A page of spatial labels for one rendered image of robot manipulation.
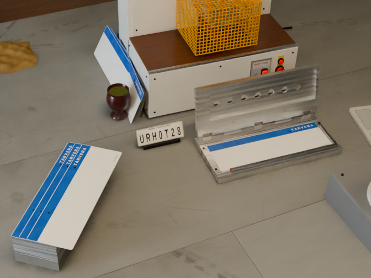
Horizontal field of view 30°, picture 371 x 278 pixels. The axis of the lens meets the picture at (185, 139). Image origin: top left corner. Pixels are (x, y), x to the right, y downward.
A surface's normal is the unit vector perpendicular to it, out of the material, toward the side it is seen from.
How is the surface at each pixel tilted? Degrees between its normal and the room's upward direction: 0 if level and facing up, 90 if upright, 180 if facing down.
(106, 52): 63
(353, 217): 90
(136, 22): 90
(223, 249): 0
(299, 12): 0
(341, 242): 0
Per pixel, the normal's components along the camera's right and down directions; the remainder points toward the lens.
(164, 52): 0.03, -0.76
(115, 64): -0.81, -0.14
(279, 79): 0.35, 0.46
